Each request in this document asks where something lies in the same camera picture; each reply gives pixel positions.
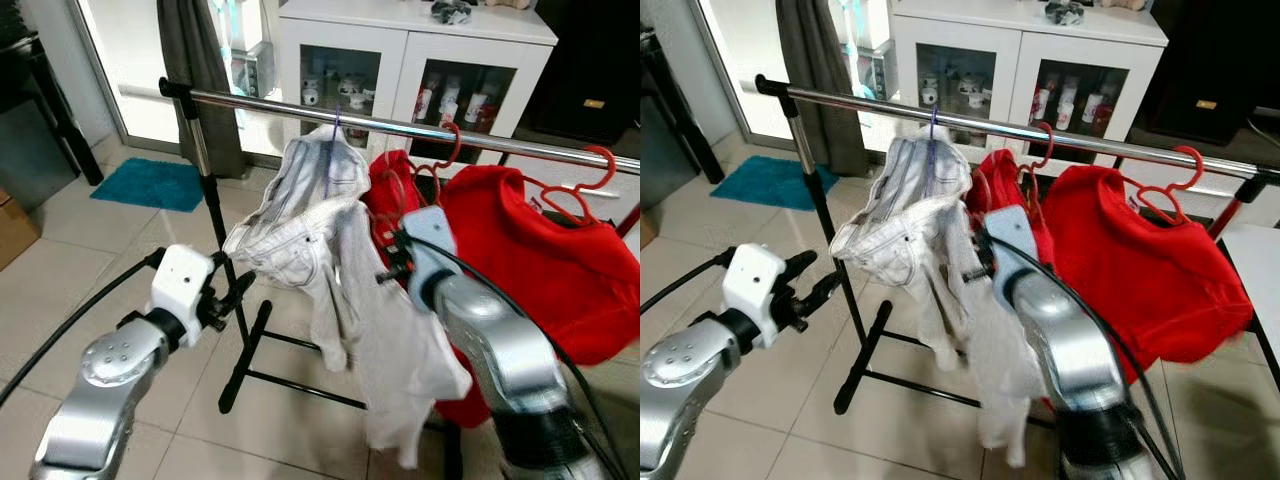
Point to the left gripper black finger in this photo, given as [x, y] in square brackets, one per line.
[223, 266]
[823, 288]
[803, 266]
[240, 286]

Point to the white shirt small logo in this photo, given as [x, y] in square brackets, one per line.
[400, 380]
[1000, 400]

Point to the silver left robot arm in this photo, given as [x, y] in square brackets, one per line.
[100, 390]
[690, 390]

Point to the thin purple hanger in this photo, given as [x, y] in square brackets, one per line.
[933, 150]
[333, 150]

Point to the teal floor mat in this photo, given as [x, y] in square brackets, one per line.
[765, 183]
[150, 185]

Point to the black clothes rack silver rod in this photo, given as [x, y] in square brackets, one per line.
[270, 106]
[860, 100]

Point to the dark grey curtain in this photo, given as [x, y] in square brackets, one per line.
[820, 80]
[200, 80]

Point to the black side table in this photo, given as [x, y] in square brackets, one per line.
[40, 110]
[670, 110]

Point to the white glass display cabinet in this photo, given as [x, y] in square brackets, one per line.
[400, 40]
[1020, 40]

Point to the grey plush toy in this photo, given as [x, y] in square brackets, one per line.
[450, 10]
[1063, 12]

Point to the tall black floor speaker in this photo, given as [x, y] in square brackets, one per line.
[590, 60]
[1210, 60]

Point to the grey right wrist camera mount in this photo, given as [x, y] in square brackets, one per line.
[432, 255]
[1012, 255]

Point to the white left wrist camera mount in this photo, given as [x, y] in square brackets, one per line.
[752, 290]
[180, 285]

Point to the white table black frame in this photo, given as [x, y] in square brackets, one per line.
[1255, 260]

